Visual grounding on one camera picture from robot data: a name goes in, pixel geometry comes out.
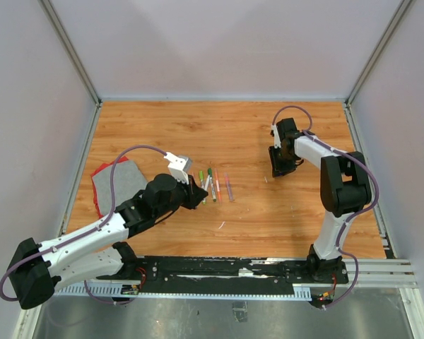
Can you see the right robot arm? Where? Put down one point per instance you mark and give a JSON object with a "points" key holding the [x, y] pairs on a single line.
{"points": [[344, 192]]}

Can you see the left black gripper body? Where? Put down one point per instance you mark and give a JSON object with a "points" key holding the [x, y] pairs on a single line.
{"points": [[179, 198]]}

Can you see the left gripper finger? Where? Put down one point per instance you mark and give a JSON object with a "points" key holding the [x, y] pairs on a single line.
{"points": [[195, 199], [194, 187]]}

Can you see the grey slotted cable duct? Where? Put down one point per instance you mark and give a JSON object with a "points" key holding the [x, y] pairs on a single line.
{"points": [[128, 291]]}

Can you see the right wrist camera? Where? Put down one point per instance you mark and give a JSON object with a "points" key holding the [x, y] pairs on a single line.
{"points": [[284, 133]]}

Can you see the red cloth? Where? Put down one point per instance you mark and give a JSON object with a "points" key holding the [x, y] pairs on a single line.
{"points": [[101, 185]]}

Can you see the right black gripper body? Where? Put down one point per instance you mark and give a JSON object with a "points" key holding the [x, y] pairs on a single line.
{"points": [[281, 162]]}

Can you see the purple pen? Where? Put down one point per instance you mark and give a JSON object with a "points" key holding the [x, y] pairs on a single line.
{"points": [[228, 186]]}

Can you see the grey felt cloth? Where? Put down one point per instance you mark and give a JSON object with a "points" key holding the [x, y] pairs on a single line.
{"points": [[137, 181]]}

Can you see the orange highlighter pen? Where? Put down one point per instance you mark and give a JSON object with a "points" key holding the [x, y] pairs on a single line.
{"points": [[218, 186]]}

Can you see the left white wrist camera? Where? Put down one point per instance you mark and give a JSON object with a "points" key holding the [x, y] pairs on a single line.
{"points": [[179, 166]]}

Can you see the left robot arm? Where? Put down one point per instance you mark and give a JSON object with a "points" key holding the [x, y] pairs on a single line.
{"points": [[99, 250]]}

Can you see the white pen green tip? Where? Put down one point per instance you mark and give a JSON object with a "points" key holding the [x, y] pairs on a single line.
{"points": [[203, 183]]}

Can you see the white blue pen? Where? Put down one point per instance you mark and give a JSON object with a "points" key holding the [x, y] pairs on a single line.
{"points": [[213, 191], [207, 183]]}

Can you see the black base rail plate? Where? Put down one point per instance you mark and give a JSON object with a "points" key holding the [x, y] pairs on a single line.
{"points": [[175, 273]]}

